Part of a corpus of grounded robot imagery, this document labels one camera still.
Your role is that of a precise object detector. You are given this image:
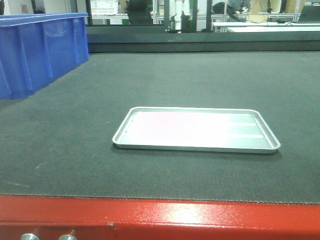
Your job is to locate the blue bin on conveyor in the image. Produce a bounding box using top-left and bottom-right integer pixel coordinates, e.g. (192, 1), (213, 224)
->
(0, 12), (89, 100)

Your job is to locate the grey metal tray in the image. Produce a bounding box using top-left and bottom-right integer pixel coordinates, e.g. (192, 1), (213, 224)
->
(112, 106), (281, 154)

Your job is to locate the white humanoid robot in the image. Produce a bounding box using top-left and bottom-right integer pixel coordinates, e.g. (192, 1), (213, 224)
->
(169, 0), (184, 33)

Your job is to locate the white worktable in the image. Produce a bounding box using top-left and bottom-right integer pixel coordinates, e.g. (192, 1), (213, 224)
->
(211, 22), (320, 33)

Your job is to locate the black conveyor far rail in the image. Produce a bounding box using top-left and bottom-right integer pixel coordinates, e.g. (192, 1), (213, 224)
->
(86, 25), (320, 53)

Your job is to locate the red conveyor frame edge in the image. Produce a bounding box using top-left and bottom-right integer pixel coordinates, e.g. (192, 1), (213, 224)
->
(0, 195), (320, 240)

